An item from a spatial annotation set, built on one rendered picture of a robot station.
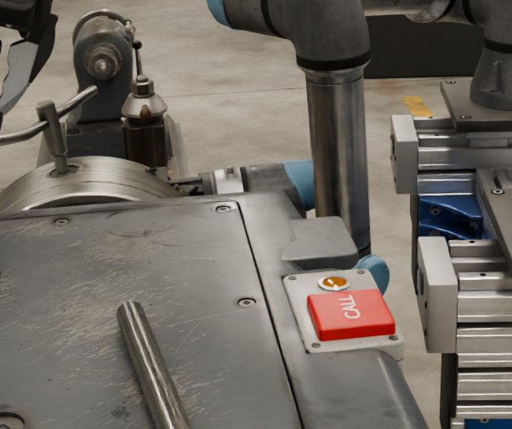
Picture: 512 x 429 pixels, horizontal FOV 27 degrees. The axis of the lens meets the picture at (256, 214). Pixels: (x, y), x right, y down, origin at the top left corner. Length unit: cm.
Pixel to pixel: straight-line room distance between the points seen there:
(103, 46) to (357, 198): 107
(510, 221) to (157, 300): 52
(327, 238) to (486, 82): 75
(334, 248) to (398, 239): 307
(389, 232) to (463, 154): 242
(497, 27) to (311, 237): 75
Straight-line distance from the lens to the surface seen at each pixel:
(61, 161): 126
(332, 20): 134
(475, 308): 124
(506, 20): 166
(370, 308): 85
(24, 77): 108
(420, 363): 325
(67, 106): 127
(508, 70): 167
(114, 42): 238
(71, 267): 97
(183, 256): 97
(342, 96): 138
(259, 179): 153
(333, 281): 91
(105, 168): 126
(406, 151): 168
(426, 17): 171
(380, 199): 441
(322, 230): 101
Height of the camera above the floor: 166
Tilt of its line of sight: 23 degrees down
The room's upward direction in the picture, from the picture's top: 3 degrees counter-clockwise
